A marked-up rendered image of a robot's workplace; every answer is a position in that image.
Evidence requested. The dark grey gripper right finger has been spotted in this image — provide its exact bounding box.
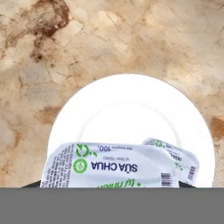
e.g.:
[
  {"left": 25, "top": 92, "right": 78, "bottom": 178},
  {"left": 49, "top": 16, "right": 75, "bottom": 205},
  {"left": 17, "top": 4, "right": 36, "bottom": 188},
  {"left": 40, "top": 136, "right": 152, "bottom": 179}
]
[{"left": 178, "top": 179, "right": 196, "bottom": 189}]

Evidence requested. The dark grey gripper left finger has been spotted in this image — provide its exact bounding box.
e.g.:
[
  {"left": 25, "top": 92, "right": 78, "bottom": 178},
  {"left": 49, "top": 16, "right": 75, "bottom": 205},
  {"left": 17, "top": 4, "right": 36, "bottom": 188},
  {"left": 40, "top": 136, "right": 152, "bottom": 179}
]
[{"left": 21, "top": 179, "right": 43, "bottom": 189}]

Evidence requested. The white yogurt container green print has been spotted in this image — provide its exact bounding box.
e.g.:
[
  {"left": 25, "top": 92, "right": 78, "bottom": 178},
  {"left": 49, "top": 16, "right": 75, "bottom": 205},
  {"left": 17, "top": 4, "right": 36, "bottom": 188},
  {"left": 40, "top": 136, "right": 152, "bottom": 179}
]
[
  {"left": 39, "top": 142, "right": 179, "bottom": 189},
  {"left": 142, "top": 136, "right": 201, "bottom": 186}
]

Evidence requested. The white round plate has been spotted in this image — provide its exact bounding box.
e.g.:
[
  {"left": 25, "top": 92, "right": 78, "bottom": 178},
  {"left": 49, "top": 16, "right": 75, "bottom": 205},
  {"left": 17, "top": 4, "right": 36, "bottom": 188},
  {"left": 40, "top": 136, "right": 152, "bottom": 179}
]
[{"left": 46, "top": 73, "right": 216, "bottom": 189}]

